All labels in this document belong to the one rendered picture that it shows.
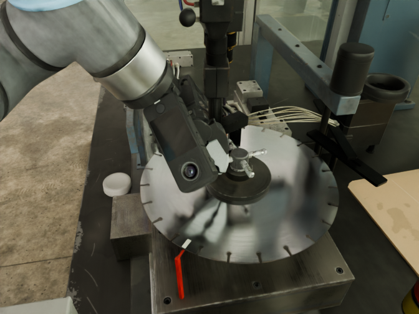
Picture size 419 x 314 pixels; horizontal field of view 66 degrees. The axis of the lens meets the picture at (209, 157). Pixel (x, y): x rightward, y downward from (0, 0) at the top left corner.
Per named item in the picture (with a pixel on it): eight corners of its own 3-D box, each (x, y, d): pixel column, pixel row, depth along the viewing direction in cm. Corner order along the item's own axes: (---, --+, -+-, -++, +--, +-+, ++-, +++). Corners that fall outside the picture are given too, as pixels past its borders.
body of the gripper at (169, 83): (210, 99, 49) (164, 38, 40) (221, 141, 43) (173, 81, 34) (167, 122, 51) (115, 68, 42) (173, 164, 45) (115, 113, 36)
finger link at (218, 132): (235, 142, 48) (207, 106, 41) (237, 150, 47) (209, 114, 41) (207, 156, 49) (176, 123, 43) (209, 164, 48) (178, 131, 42)
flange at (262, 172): (209, 204, 51) (209, 192, 49) (202, 159, 59) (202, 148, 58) (278, 198, 52) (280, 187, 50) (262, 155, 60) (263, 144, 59)
